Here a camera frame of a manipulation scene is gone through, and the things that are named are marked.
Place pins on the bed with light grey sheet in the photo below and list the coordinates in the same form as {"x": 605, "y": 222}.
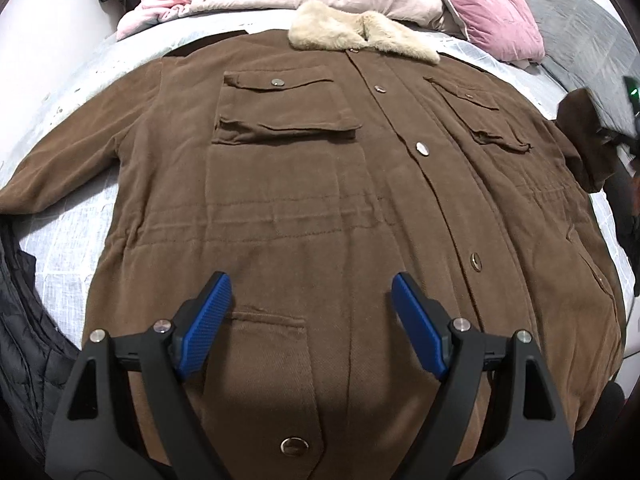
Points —
{"x": 65, "y": 50}

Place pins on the black puffer jacket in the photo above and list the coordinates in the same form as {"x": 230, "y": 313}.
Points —
{"x": 25, "y": 340}

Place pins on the white checked fringed blanket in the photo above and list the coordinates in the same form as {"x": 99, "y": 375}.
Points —
{"x": 65, "y": 240}

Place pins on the bright pink blanket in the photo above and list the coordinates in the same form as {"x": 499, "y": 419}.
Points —
{"x": 132, "y": 22}

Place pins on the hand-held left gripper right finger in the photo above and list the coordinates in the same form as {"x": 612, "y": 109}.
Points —
{"x": 420, "y": 330}

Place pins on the pink velvet pillow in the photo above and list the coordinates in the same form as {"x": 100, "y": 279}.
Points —
{"x": 490, "y": 15}

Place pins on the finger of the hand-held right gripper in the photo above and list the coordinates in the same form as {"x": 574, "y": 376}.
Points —
{"x": 612, "y": 136}

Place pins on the brown coat with fur collar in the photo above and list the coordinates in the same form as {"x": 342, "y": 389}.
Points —
{"x": 300, "y": 200}

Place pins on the grey quilted mat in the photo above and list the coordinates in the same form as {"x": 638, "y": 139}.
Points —
{"x": 575, "y": 25}

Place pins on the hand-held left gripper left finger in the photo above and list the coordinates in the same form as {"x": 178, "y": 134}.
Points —
{"x": 202, "y": 330}

